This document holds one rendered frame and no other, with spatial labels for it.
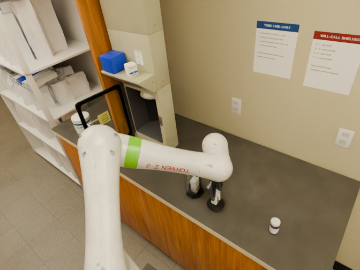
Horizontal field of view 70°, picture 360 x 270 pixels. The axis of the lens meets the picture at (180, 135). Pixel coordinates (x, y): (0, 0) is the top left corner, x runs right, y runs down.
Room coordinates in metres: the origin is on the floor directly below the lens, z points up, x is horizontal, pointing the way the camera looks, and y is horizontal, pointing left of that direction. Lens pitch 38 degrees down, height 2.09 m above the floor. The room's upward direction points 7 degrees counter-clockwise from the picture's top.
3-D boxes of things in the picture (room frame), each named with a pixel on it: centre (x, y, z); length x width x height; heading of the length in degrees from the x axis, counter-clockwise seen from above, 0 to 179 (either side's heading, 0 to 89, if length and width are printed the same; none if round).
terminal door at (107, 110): (1.38, 0.45, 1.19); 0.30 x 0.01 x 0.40; 129
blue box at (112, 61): (1.41, 0.32, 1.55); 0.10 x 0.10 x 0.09; 47
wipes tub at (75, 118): (1.65, 0.72, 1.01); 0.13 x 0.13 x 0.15
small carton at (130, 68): (1.31, 0.22, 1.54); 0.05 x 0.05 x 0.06; 30
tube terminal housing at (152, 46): (1.48, 0.12, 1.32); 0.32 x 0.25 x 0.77; 47
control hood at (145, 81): (1.35, 0.25, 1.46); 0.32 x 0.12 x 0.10; 47
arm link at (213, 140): (0.81, -0.14, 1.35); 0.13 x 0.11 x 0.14; 176
